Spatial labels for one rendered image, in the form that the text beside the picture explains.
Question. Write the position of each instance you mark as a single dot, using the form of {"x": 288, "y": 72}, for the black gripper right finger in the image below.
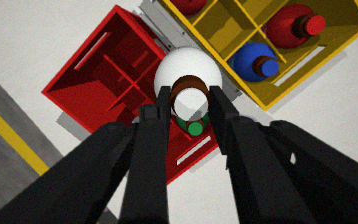
{"x": 264, "y": 191}

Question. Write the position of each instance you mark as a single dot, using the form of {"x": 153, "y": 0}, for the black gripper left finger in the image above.
{"x": 77, "y": 189}

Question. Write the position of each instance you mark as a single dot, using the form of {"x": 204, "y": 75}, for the red crate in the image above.
{"x": 118, "y": 73}

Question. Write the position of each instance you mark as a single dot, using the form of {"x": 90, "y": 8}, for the green bottle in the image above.
{"x": 194, "y": 127}

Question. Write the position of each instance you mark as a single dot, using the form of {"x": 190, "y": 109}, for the yellow divided crate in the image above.
{"x": 225, "y": 26}

